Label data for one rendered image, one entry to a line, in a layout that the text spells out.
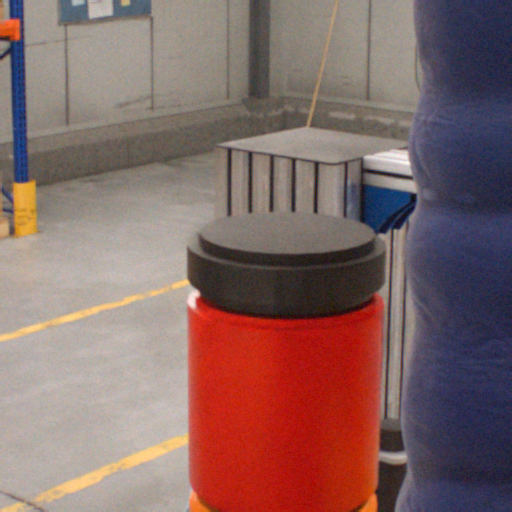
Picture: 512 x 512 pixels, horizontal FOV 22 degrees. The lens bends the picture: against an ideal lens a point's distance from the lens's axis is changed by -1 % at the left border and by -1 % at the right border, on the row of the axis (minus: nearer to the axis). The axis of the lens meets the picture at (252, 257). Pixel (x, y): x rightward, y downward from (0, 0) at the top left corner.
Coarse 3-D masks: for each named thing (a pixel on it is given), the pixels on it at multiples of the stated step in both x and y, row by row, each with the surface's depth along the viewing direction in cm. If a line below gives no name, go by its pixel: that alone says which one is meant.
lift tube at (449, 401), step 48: (432, 0) 122; (480, 0) 117; (432, 48) 124; (480, 48) 119; (432, 96) 125; (480, 96) 120; (432, 144) 124; (480, 144) 120; (480, 192) 122; (432, 240) 126; (480, 240) 123; (432, 288) 128; (480, 288) 124; (432, 336) 130; (480, 336) 126; (432, 384) 129; (480, 384) 126; (432, 432) 130; (480, 432) 126; (432, 480) 132; (480, 480) 129
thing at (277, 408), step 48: (192, 336) 33; (240, 336) 32; (288, 336) 32; (336, 336) 32; (192, 384) 34; (240, 384) 32; (288, 384) 32; (336, 384) 32; (192, 432) 34; (240, 432) 33; (288, 432) 32; (336, 432) 33; (192, 480) 35; (240, 480) 33; (288, 480) 33; (336, 480) 33
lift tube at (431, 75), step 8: (424, 72) 127; (432, 72) 125; (432, 80) 125; (432, 88) 125; (424, 192) 128; (432, 192) 127; (432, 200) 127; (464, 200) 124; (472, 200) 123; (408, 472) 139
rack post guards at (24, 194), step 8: (16, 184) 992; (24, 184) 992; (32, 184) 998; (16, 192) 994; (24, 192) 994; (32, 192) 1000; (16, 200) 996; (24, 200) 995; (32, 200) 1001; (16, 208) 997; (24, 208) 996; (32, 208) 1003; (16, 216) 999; (24, 216) 998; (32, 216) 1004; (16, 224) 1001; (24, 224) 999; (32, 224) 1005; (16, 232) 1003; (24, 232) 1001; (32, 232) 1007; (40, 232) 1013
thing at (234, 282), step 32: (224, 224) 34; (256, 224) 34; (288, 224) 34; (320, 224) 34; (352, 224) 34; (192, 256) 33; (224, 256) 32; (256, 256) 32; (288, 256) 32; (320, 256) 32; (352, 256) 32; (384, 256) 33; (224, 288) 32; (256, 288) 32; (288, 288) 32; (320, 288) 32; (352, 288) 32
